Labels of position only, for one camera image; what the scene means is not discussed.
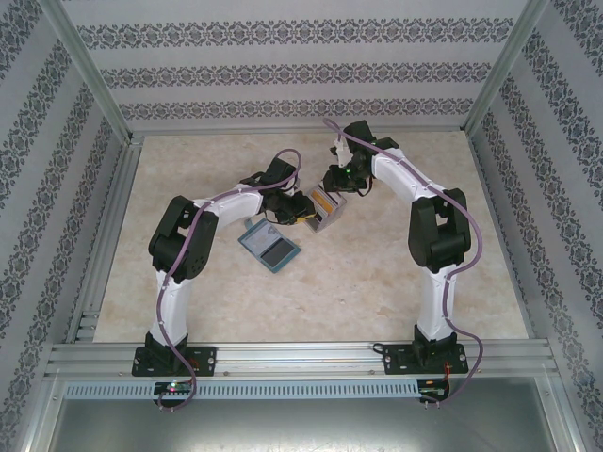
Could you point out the clear plastic card box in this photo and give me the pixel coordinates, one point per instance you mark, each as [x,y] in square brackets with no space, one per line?
[330,214]

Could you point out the blue card holder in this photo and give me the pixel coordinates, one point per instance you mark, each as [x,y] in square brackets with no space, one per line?
[268,247]

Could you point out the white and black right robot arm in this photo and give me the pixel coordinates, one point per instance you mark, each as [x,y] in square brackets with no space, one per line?
[400,174]

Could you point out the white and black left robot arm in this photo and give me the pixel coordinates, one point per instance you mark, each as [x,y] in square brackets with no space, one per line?
[235,207]

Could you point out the yellow card with black stripe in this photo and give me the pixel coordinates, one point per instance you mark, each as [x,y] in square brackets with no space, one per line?
[325,202]

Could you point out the circuit board with green light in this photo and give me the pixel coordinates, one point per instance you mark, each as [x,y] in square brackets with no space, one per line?
[172,388]

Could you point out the small circuit board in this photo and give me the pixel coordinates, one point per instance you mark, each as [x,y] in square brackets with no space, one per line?
[433,392]

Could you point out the aluminium mounting rail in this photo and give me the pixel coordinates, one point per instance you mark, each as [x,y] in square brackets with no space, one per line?
[301,358]

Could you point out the aluminium side rail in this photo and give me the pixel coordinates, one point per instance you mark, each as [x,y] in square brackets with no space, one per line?
[122,188]

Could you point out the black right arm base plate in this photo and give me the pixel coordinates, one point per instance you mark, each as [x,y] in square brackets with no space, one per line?
[396,360]

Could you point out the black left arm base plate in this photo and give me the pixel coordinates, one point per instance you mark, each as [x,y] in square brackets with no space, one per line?
[205,360]

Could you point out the aluminium frame post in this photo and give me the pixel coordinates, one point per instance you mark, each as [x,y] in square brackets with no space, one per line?
[87,70]
[504,70]

